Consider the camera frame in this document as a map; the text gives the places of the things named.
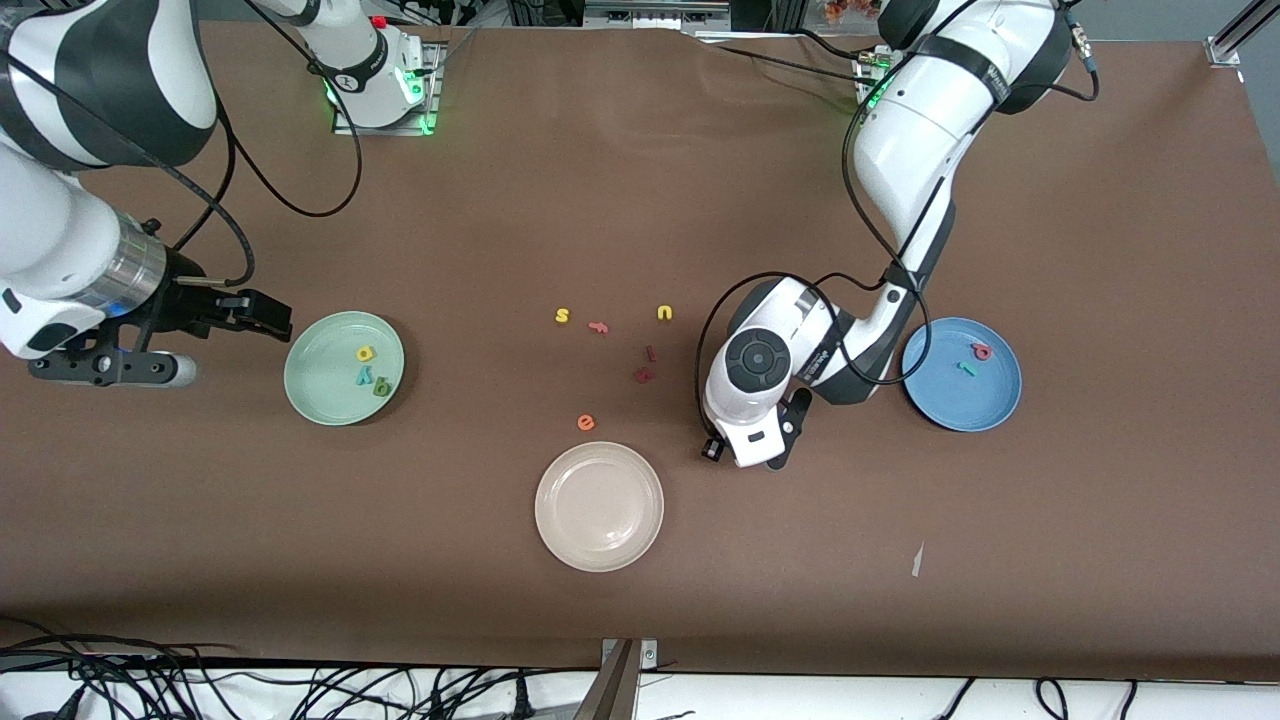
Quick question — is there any green plate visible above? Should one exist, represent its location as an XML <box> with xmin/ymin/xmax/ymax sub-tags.
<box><xmin>284</xmin><ymin>311</ymin><xmax>406</xmax><ymax>427</ymax></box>

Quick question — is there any beige plate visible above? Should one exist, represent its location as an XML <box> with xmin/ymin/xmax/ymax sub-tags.
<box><xmin>534</xmin><ymin>441</ymin><xmax>665</xmax><ymax>573</ymax></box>

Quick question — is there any blue plate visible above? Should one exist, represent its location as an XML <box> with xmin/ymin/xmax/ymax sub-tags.
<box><xmin>901</xmin><ymin>317</ymin><xmax>1023</xmax><ymax>433</ymax></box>

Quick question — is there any grey metal box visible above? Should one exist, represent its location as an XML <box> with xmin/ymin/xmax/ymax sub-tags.
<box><xmin>583</xmin><ymin>0</ymin><xmax>731</xmax><ymax>31</ymax></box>

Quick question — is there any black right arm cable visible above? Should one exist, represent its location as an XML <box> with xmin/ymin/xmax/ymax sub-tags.
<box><xmin>150</xmin><ymin>0</ymin><xmax>363</xmax><ymax>289</ymax></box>

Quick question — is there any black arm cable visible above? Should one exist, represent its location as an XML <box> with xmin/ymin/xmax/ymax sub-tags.
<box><xmin>150</xmin><ymin>0</ymin><xmax>363</xmax><ymax>289</ymax></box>
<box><xmin>695</xmin><ymin>0</ymin><xmax>1101</xmax><ymax>431</ymax></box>

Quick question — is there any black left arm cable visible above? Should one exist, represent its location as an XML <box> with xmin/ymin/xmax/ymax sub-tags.
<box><xmin>695</xmin><ymin>0</ymin><xmax>1101</xmax><ymax>431</ymax></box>

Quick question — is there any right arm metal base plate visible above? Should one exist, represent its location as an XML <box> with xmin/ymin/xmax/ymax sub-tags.
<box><xmin>333</xmin><ymin>40</ymin><xmax>442</xmax><ymax>137</ymax></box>

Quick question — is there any black cable tangle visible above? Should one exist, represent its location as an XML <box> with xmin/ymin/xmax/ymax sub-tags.
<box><xmin>0</xmin><ymin>618</ymin><xmax>561</xmax><ymax>720</ymax></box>

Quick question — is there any black cable on table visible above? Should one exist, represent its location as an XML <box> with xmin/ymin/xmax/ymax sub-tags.
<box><xmin>690</xmin><ymin>28</ymin><xmax>881</xmax><ymax>86</ymax></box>

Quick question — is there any aluminium frame profile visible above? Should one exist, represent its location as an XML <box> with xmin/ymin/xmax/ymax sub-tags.
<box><xmin>1205</xmin><ymin>0</ymin><xmax>1280</xmax><ymax>67</ymax></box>

